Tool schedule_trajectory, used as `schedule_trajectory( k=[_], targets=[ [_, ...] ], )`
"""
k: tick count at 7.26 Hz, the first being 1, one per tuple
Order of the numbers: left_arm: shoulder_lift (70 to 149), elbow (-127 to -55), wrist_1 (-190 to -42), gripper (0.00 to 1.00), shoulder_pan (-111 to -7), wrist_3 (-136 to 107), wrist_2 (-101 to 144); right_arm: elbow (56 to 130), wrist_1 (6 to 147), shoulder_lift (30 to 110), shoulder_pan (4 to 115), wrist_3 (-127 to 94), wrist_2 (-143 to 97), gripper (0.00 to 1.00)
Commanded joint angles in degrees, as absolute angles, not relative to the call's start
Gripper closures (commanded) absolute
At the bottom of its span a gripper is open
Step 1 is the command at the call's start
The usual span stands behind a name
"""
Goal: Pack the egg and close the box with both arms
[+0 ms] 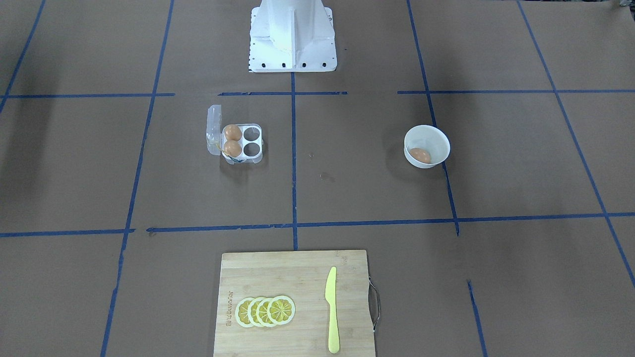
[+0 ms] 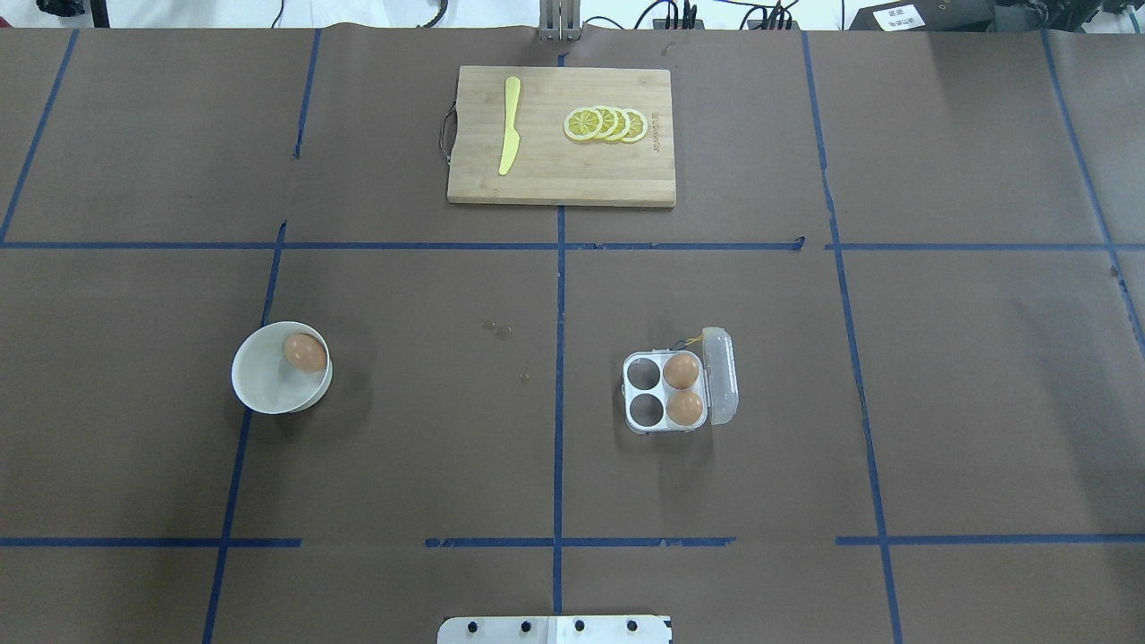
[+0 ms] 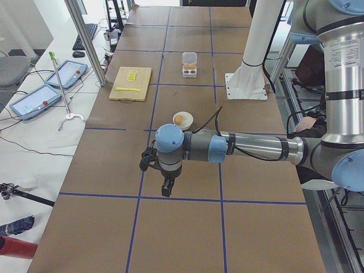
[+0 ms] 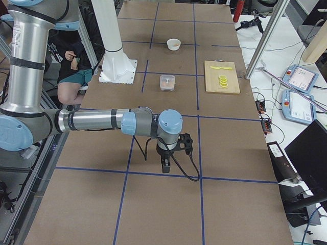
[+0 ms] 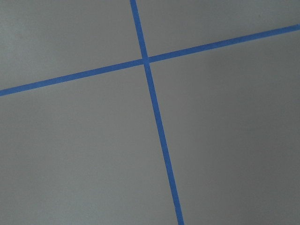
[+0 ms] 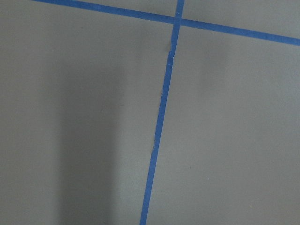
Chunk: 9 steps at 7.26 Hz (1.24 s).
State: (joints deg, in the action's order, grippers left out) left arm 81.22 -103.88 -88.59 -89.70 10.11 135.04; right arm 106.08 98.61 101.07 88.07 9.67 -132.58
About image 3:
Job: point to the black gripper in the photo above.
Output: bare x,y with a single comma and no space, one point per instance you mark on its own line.
169,176

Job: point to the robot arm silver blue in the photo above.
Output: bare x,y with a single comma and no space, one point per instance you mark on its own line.
338,154

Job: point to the clear plastic egg box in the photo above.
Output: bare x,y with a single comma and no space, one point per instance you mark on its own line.
189,58

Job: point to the white bowl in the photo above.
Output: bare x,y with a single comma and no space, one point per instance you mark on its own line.
187,122

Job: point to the yellow plastic knife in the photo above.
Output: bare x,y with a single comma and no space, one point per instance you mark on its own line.
128,89

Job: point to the wooden cutting board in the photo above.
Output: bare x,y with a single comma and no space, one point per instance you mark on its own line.
142,82

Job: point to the lemon slice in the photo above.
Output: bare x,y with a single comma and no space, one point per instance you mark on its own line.
132,75

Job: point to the metal reacher grabber stick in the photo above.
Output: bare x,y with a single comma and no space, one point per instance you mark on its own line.
69,115

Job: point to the teach pendant tablet far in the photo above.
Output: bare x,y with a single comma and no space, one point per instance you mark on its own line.
69,72

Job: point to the teach pendant tablet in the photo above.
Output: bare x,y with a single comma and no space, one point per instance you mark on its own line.
69,72
35,102

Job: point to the teach pendant tablet near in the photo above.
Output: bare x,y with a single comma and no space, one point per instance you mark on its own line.
35,102

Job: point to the seated person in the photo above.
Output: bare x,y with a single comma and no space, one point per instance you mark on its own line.
310,127

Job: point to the black computer mouse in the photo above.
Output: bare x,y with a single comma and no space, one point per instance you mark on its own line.
78,54

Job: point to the red cylinder bottle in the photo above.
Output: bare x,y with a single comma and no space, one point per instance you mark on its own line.
16,248

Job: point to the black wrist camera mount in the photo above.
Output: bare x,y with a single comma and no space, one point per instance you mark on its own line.
149,158

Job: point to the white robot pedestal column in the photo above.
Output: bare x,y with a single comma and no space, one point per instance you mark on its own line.
247,82

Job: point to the aluminium frame post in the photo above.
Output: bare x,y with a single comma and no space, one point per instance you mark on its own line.
79,23

